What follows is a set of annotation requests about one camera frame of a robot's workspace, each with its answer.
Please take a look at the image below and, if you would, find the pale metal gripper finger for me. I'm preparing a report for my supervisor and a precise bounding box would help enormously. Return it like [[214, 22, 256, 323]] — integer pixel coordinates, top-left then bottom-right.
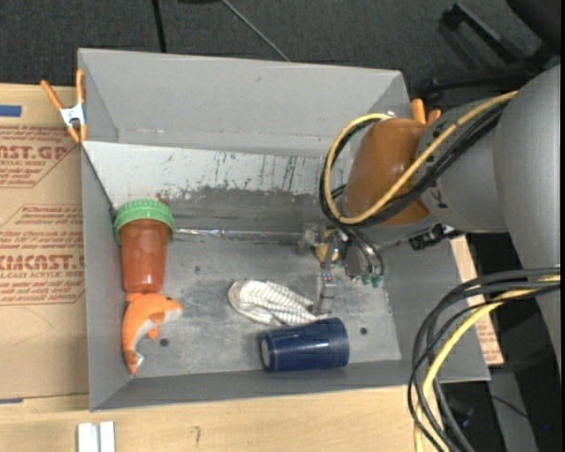
[[315, 268, 337, 316], [299, 223, 322, 255]]

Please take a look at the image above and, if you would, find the dark blue plastic cup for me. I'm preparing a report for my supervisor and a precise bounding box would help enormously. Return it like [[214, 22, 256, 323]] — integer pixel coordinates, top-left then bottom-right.
[[257, 316, 351, 374]]

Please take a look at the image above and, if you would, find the white striped cloth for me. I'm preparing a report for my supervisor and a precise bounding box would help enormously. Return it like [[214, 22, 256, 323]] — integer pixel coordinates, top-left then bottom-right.
[[226, 279, 331, 328]]

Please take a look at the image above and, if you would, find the grey metal bin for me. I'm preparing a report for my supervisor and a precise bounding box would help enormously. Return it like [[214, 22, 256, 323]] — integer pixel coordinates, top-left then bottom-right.
[[77, 48, 492, 412]]

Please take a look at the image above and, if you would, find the orange jar with green lid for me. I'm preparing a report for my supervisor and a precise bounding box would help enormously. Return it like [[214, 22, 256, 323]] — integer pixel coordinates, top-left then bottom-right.
[[112, 198, 177, 296]]

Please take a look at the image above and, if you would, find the orange and white toy fish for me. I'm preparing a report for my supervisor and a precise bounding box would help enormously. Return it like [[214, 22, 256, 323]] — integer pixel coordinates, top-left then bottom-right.
[[120, 291, 185, 378]]

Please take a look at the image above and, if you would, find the brown cardboard board red print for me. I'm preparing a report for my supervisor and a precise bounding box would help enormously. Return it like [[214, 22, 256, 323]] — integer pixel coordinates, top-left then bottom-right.
[[0, 81, 91, 407]]

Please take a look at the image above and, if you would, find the black cylinder on white bracket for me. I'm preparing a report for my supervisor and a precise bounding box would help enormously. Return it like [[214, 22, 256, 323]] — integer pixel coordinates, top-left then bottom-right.
[[386, 223, 458, 252]]

